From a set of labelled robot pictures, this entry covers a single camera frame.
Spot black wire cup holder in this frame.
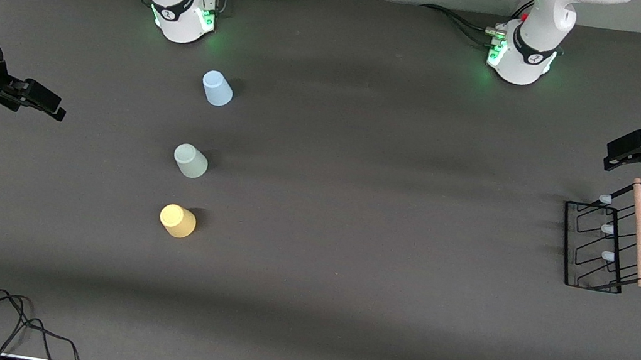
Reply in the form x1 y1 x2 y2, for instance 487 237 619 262
553 168 641 298

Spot pale green plastic cup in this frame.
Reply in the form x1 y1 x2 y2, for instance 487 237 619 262
171 142 212 181

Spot yellow plastic cup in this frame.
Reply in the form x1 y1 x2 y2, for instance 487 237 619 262
156 202 199 241

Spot light blue plastic cup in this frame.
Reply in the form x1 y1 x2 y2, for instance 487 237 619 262
199 69 236 109

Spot dark grey table mat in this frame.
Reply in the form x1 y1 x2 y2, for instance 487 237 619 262
0 0 641 360

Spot black left base cables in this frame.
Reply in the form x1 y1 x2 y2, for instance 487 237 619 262
415 1 511 51

